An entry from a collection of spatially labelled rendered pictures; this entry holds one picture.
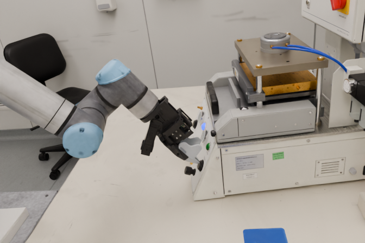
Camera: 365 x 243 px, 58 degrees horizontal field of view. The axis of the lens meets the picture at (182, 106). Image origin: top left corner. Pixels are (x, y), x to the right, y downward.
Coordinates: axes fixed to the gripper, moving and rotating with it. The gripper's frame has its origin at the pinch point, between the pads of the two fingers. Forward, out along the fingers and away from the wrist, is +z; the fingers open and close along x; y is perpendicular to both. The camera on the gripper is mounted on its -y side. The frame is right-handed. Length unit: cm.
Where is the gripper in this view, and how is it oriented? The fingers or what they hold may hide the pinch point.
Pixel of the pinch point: (193, 160)
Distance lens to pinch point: 92.6
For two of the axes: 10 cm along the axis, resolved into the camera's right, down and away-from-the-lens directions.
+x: -0.3, -4.4, 9.0
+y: 7.5, -6.1, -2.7
